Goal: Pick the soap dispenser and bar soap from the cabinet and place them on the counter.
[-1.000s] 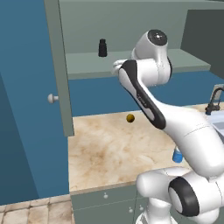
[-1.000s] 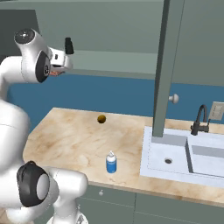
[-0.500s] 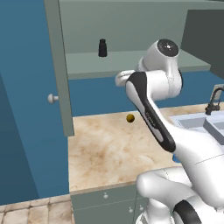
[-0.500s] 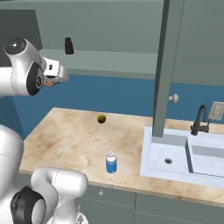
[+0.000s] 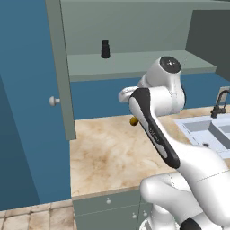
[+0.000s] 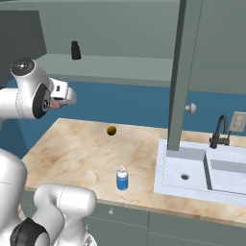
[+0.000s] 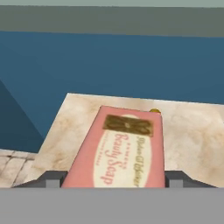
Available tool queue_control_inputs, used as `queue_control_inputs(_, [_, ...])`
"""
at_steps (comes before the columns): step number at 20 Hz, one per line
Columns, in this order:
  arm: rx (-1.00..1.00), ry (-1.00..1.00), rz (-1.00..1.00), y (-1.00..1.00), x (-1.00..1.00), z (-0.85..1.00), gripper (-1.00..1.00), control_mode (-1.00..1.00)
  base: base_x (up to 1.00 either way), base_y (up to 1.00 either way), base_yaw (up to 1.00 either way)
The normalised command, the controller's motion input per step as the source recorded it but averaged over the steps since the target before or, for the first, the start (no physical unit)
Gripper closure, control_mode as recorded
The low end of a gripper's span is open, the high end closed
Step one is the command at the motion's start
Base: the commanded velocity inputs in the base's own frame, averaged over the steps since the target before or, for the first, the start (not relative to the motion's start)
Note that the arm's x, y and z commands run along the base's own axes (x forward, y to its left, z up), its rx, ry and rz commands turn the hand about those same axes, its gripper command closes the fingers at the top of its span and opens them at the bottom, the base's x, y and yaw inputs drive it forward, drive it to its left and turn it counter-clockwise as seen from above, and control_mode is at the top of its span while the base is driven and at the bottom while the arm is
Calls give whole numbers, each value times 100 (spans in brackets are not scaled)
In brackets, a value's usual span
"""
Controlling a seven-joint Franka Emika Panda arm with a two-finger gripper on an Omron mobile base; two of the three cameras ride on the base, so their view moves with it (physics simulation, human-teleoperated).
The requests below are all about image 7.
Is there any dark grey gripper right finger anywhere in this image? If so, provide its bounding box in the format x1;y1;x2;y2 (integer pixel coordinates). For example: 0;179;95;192
164;171;217;189

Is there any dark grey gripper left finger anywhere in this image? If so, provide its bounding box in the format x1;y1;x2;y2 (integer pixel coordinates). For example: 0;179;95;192
11;170;69;189

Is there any pink bar soap box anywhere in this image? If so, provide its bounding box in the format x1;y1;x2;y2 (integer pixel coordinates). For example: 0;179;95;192
60;105;166;189

